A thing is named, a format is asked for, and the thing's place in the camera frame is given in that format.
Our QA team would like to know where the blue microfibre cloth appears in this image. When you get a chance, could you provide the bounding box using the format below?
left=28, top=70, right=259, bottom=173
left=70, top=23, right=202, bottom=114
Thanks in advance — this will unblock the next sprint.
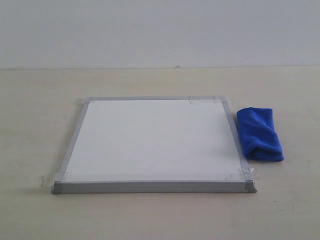
left=236, top=107, right=285, bottom=162

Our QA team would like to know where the white board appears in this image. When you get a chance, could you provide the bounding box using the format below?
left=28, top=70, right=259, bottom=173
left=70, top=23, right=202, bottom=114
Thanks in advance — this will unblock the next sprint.
left=52, top=96, right=257, bottom=195

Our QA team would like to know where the clear tape back right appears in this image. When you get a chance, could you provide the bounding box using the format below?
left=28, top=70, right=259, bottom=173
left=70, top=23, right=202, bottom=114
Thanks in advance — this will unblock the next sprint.
left=187, top=95, right=229, bottom=105

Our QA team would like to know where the clear tape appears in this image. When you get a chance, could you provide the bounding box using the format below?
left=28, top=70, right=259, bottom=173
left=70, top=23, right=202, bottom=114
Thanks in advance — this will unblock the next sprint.
left=187, top=95, right=229, bottom=105
left=40, top=172, right=68, bottom=188
left=224, top=167, right=257, bottom=182

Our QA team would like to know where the clear tape front right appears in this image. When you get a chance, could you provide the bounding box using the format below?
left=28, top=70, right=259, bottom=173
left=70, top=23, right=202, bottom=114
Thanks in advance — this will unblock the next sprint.
left=224, top=167, right=257, bottom=182

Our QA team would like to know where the clear tape front left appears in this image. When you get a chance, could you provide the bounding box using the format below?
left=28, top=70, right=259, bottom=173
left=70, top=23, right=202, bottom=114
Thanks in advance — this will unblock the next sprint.
left=40, top=172, right=68, bottom=188

